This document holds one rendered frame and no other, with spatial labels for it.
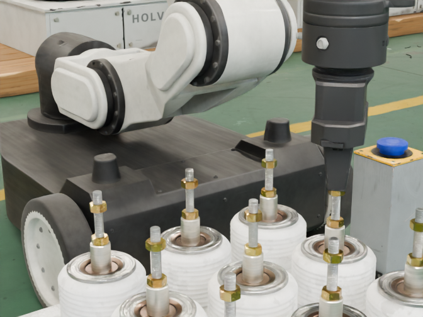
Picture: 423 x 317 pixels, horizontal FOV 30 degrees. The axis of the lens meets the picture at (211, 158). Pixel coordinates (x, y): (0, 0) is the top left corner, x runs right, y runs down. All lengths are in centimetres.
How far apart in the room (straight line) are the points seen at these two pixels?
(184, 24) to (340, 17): 39
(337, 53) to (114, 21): 216
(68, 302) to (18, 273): 59
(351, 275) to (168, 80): 46
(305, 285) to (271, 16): 45
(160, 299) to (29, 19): 224
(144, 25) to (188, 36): 185
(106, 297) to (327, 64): 33
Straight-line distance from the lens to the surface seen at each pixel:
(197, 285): 91
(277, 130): 142
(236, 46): 114
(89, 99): 144
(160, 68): 121
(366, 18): 80
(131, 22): 295
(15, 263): 150
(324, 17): 80
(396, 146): 104
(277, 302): 82
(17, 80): 271
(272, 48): 118
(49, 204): 121
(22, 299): 137
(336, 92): 81
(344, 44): 80
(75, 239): 118
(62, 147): 157
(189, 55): 114
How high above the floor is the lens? 64
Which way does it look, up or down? 19 degrees down
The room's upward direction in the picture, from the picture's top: 1 degrees counter-clockwise
